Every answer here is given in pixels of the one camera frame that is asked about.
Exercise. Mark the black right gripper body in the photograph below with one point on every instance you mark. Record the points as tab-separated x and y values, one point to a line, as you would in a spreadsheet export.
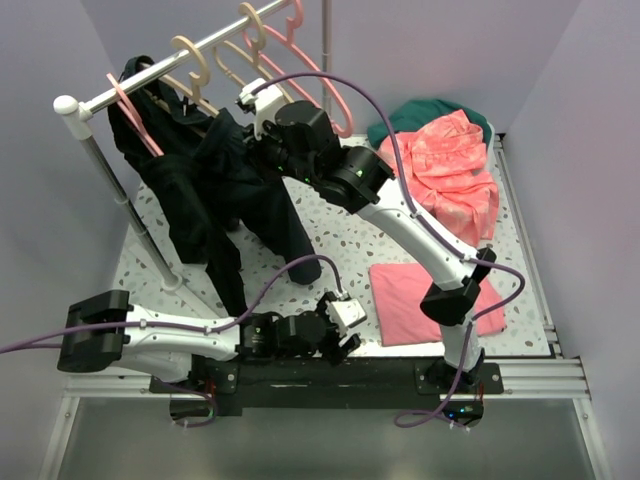
269	153

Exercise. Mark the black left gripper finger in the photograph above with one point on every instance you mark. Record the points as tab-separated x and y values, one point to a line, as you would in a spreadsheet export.
338	349
327	309

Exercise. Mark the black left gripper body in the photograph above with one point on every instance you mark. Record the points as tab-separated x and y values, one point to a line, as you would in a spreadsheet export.
328	347

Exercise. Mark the dark navy shorts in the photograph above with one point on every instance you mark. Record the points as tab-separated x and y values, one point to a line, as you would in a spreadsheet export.
230	185

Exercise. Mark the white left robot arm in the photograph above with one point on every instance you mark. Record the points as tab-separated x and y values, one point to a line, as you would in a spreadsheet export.
107	330

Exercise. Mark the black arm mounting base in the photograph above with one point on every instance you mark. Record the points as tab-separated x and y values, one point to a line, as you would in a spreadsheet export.
395	383

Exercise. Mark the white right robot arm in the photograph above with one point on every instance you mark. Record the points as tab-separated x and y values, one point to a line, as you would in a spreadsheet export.
296	140

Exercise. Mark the plain pink folded shorts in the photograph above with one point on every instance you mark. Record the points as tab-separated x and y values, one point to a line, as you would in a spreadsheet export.
398	290

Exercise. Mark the black pants on hanger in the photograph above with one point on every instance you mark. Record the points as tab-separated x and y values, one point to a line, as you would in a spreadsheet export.
174	177

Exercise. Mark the beige hanger rear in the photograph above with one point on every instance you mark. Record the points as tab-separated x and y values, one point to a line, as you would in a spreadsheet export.
251	56

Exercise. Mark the pink hanger holding pants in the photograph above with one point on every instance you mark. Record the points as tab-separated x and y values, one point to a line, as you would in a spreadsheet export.
129	110

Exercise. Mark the pink empty hanger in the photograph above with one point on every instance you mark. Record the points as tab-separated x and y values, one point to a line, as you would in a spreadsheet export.
287	40

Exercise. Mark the pink patterned shorts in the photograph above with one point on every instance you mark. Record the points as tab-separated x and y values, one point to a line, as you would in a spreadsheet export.
445	166

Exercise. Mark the teal green garment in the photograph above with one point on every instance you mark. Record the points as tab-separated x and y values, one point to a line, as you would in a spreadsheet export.
414	114

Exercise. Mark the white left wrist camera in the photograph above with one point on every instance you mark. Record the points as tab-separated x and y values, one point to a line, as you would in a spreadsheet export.
346	312

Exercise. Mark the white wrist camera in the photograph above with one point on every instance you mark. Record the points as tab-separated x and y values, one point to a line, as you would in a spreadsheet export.
346	312
263	102

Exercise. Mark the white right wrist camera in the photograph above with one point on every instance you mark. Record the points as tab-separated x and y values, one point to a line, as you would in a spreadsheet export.
263	102

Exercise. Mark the aluminium frame rail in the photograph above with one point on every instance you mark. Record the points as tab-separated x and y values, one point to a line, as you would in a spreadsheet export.
530	357

